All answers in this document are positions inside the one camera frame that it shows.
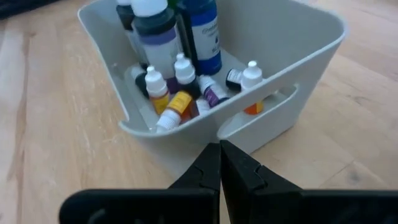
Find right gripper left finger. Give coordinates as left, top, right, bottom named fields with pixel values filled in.
left=58, top=142, right=222, bottom=224

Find small orange food coloring bottle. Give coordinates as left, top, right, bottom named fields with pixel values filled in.
left=154, top=90, right=194, bottom=134
left=240, top=60, right=265, bottom=116
left=144, top=65, right=171, bottom=116

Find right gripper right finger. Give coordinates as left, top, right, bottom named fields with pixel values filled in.
left=219, top=139, right=398, bottom=224

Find small dark bottle purple label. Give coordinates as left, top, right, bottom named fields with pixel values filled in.
left=198, top=74, right=231, bottom=109

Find blue-tipped food coloring bottle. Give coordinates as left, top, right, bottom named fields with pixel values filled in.
left=178, top=0, right=223, bottom=77

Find purple-tipped food coloring bottle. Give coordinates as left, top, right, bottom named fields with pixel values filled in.
left=130, top=0, right=183, bottom=80

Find grey plastic bin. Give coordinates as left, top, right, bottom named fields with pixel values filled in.
left=76, top=0, right=346, bottom=180

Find black-tipped food coloring bottle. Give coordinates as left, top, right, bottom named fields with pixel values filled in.
left=115, top=0, right=139, bottom=52

